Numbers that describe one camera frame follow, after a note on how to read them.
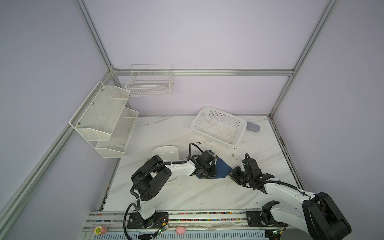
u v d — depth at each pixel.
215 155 0.96
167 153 0.94
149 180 0.48
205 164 0.72
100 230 0.67
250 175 0.68
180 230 0.69
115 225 0.74
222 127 1.12
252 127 1.11
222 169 0.96
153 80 0.95
